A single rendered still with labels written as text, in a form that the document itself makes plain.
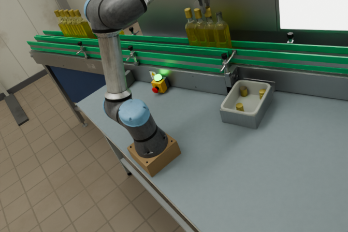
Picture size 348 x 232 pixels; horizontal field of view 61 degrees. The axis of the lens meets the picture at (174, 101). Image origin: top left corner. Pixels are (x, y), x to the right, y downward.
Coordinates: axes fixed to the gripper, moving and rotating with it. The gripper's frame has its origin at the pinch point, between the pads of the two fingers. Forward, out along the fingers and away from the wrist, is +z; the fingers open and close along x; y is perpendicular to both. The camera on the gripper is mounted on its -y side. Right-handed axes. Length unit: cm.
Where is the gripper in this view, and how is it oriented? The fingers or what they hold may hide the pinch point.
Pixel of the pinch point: (206, 9)
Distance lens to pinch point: 153.3
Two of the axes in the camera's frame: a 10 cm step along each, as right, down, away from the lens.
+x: -5.1, 6.5, -5.7
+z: 2.7, 7.5, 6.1
